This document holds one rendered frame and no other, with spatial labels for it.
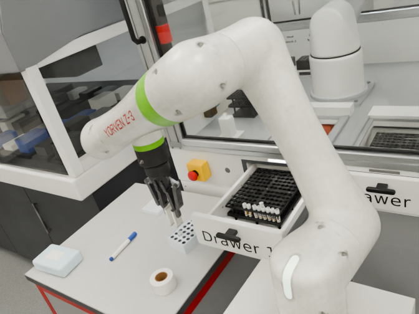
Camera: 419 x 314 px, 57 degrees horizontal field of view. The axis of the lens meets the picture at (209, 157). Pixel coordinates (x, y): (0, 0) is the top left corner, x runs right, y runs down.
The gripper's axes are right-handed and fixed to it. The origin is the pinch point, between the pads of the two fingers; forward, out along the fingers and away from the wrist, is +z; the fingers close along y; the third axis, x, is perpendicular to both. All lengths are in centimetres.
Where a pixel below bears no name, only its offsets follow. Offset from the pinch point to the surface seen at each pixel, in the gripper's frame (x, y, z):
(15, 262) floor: -10, 183, 87
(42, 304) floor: 7, 127, 87
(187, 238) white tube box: 0.5, -3.2, 8.3
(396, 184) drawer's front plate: -26, -60, -4
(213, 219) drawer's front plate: 3.5, -19.0, -5.3
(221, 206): -7.7, -13.8, -0.7
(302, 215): -12.1, -38.1, 1.0
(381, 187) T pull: -24, -57, -4
